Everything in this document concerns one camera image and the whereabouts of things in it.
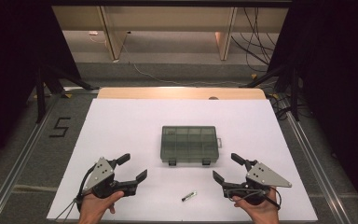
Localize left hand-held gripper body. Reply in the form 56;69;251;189
83;157;138;199

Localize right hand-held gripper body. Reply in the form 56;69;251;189
222;160;293;206

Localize small screw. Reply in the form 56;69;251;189
181;190;198;203

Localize clear grey compartment storage box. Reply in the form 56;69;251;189
160;125;224;167

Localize person's left hand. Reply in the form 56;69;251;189
78;190;126;224

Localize person's right hand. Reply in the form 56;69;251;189
232;188;281;224

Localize white table sheet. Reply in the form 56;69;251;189
46;98;319;223

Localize black metal stand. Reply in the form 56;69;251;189
239;63;301;122
34;62;101;124

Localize wooden table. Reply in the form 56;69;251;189
96;87;267;101

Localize dark curtain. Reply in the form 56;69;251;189
0;0;82;175
266;0;358;216

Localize beige desk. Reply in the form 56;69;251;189
51;6;290;62

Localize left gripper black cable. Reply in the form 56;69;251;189
55;163;98;222

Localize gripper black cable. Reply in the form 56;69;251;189
55;163;98;222
223;184;282;210

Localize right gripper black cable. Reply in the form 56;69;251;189
223;184;282;210

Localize aluminium floor rail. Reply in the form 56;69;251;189
280;98;352;224
0;92;61;224

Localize black floor cables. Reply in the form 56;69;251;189
268;89;294;121

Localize white floor cable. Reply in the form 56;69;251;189
88;31;250;88

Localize hanging black cables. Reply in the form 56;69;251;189
230;7;278;75

